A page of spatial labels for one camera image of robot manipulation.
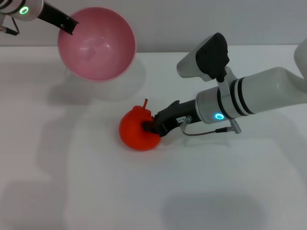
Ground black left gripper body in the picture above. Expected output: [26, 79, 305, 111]
[37, 1, 72, 30]

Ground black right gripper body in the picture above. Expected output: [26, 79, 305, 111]
[153, 99, 200, 138]

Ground orange fruit with stem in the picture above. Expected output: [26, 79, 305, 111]
[118, 98, 162, 152]

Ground pink plastic bowl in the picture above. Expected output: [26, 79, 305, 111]
[57, 7, 137, 83]

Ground right arm cable with plug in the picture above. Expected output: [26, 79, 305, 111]
[180, 115, 243, 137]

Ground arm cable with plug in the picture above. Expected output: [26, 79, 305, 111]
[0, 17, 20, 36]
[180, 115, 243, 137]

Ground left arm cable with plug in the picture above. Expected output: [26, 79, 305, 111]
[0, 17, 20, 36]

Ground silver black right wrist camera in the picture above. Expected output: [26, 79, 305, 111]
[176, 33, 235, 99]

